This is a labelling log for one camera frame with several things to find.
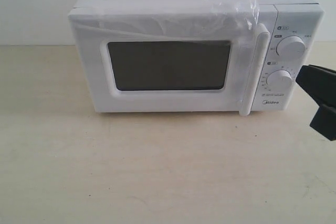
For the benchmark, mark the lower white timer knob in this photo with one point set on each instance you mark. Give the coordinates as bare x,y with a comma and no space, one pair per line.
279,80

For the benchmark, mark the white microwave door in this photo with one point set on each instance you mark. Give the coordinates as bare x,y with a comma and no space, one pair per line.
188,60

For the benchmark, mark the upper white control knob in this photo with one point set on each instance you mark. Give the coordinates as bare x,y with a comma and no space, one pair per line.
291,47

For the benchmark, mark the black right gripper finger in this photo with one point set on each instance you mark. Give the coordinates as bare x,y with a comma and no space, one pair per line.
319,83
324,121

